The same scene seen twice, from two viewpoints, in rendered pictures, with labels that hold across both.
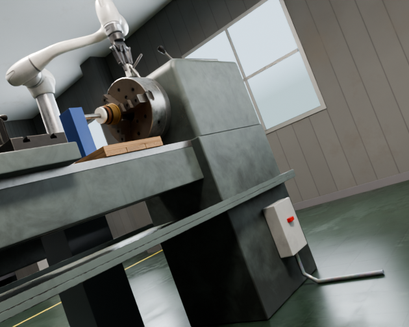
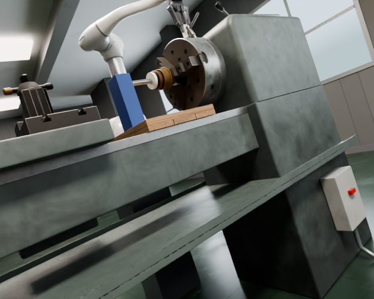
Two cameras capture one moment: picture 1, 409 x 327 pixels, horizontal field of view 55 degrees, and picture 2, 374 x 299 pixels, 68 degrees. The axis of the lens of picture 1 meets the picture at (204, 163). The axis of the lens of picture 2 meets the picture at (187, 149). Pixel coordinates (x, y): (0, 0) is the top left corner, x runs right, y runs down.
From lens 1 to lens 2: 0.59 m
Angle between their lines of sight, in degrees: 16
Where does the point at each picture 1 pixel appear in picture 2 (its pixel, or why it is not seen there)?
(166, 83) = (222, 43)
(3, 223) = (16, 222)
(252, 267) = (307, 244)
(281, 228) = (341, 202)
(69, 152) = (98, 133)
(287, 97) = (338, 54)
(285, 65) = (339, 22)
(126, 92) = (180, 54)
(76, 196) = (112, 180)
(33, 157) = (50, 142)
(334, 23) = not seen: outside the picture
